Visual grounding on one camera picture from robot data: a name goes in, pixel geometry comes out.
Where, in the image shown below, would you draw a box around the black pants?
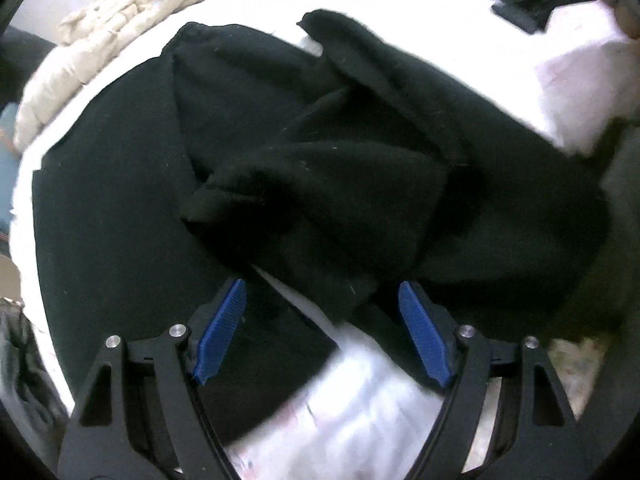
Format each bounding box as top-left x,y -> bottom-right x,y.
32,10 -> 610,442

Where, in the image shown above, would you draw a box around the person's right hand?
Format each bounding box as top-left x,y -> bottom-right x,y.
587,0 -> 640,42

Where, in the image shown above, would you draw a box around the grey clothes pile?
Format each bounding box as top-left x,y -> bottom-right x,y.
1,297 -> 67,441

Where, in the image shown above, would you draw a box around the cream crumpled duvet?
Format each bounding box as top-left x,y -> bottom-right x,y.
12,0 -> 203,154

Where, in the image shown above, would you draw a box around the teal bed frame padding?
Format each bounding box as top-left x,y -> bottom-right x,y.
0,102 -> 20,236

